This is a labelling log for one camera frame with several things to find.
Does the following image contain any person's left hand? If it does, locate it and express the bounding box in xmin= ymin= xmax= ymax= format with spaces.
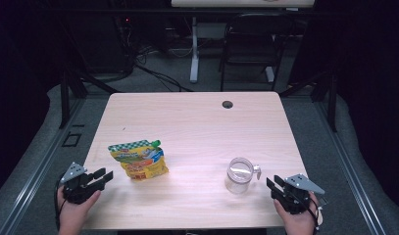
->
xmin=56 ymin=187 xmax=102 ymax=235

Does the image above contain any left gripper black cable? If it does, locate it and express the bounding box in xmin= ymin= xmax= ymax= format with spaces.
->
xmin=53 ymin=177 xmax=66 ymax=231

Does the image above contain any black metal stand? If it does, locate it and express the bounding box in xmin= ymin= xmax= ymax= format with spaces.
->
xmin=278 ymin=71 xmax=338 ymax=133
xmin=58 ymin=65 xmax=120 ymax=130

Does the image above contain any black floor cable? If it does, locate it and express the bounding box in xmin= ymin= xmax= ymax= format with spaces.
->
xmin=133 ymin=63 xmax=194 ymax=93

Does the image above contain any yellow pouch with green cap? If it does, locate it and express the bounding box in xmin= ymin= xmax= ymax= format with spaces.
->
xmin=107 ymin=139 xmax=170 ymax=180

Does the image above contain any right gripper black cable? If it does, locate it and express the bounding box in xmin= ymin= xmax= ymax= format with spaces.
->
xmin=298 ymin=192 xmax=321 ymax=231

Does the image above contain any clear jar with hinged lid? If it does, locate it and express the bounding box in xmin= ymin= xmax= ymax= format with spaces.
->
xmin=224 ymin=157 xmax=263 ymax=195

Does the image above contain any person's right hand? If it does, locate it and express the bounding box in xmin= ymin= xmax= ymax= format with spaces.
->
xmin=274 ymin=193 xmax=321 ymax=235

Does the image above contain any aluminium floor rail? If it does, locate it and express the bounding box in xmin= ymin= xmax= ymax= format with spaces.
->
xmin=0 ymin=97 xmax=87 ymax=235
xmin=313 ymin=97 xmax=389 ymax=235

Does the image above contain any white desk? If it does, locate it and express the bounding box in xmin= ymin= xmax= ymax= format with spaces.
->
xmin=171 ymin=0 xmax=316 ymax=84

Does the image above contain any black folding chair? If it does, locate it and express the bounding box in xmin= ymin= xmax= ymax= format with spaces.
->
xmin=219 ymin=13 xmax=296 ymax=92

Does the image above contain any dark equipment with red light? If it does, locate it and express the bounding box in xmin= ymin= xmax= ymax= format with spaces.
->
xmin=113 ymin=15 xmax=136 ymax=71

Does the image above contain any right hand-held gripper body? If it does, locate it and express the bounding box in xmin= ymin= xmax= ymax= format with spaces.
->
xmin=271 ymin=173 xmax=326 ymax=215

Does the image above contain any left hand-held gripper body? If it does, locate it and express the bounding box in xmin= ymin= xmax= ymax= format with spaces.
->
xmin=59 ymin=162 xmax=106 ymax=206

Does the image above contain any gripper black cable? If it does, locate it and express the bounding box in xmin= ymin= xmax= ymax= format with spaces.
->
xmin=298 ymin=192 xmax=321 ymax=231
xmin=53 ymin=177 xmax=66 ymax=231

